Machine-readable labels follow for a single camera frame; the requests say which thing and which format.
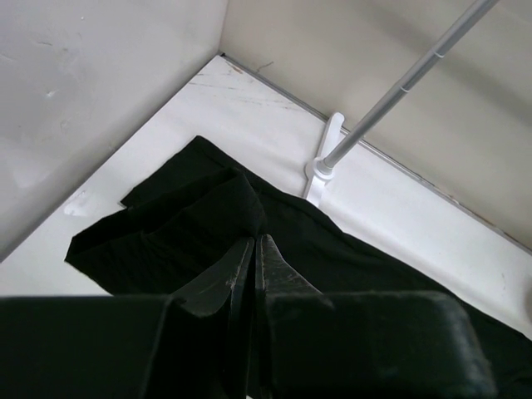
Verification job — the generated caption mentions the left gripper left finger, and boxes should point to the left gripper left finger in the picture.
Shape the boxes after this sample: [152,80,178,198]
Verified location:
[1,239,254,398]

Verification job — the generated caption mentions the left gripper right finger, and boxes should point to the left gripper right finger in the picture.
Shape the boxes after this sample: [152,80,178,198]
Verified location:
[255,235,497,398]

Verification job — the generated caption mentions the black trousers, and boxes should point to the black trousers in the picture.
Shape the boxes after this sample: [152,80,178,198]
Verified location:
[64,135,532,399]

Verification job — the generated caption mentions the white metal clothes rack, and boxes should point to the white metal clothes rack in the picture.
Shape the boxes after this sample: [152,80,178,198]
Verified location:
[303,0,498,206]

